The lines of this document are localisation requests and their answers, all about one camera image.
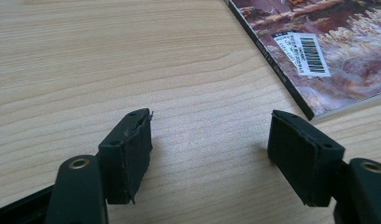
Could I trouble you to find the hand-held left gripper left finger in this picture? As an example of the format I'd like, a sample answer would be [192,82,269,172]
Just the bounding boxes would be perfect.
[98,107,154,205]

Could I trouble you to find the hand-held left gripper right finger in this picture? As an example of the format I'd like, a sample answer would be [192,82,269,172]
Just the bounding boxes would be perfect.
[267,109,346,207]

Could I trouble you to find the red cover magazine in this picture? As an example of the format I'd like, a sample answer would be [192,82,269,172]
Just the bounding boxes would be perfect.
[227,0,381,121]

